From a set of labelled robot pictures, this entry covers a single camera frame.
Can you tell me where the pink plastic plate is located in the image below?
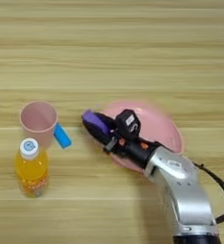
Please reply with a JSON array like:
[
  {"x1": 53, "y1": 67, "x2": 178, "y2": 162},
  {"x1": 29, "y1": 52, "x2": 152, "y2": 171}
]
[{"x1": 100, "y1": 100, "x2": 185, "y2": 174}]

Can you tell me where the blue block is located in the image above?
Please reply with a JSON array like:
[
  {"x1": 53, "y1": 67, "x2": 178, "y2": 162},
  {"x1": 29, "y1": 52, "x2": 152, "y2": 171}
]
[{"x1": 52, "y1": 122, "x2": 73, "y2": 150}]

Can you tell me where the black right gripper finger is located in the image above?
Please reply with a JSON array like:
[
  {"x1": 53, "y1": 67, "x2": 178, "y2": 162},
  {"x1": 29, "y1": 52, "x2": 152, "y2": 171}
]
[
  {"x1": 93, "y1": 111, "x2": 118, "y2": 132},
  {"x1": 82, "y1": 120, "x2": 115, "y2": 151}
]

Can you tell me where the orange juice bottle white cap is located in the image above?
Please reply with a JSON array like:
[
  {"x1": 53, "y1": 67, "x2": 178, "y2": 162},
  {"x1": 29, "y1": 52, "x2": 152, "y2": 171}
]
[{"x1": 14, "y1": 137, "x2": 51, "y2": 199}]

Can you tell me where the purple block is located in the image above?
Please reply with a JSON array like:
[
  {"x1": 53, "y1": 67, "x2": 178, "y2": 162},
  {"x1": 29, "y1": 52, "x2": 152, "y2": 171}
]
[{"x1": 81, "y1": 109, "x2": 112, "y2": 136}]

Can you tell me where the pink plastic cup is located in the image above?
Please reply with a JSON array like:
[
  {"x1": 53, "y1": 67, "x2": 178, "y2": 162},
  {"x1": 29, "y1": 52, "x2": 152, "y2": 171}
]
[{"x1": 19, "y1": 100, "x2": 59, "y2": 150}]

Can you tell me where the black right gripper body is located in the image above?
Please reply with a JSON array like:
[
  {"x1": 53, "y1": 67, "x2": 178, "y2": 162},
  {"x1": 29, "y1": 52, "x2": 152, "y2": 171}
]
[{"x1": 103, "y1": 132, "x2": 163, "y2": 170}]

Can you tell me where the small black box white label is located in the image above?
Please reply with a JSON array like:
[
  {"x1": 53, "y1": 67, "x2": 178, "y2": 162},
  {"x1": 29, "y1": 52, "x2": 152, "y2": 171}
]
[{"x1": 114, "y1": 108, "x2": 142, "y2": 143}]

